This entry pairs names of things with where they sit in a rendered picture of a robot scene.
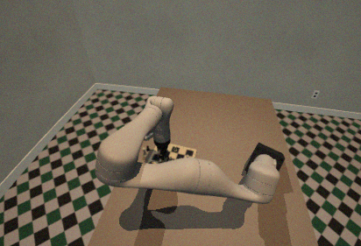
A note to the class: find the chessboard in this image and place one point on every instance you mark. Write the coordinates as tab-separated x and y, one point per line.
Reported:
180	153

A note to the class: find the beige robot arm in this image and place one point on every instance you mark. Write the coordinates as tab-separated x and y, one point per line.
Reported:
117	158

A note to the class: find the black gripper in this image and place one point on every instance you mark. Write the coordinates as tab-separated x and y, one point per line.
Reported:
161	149

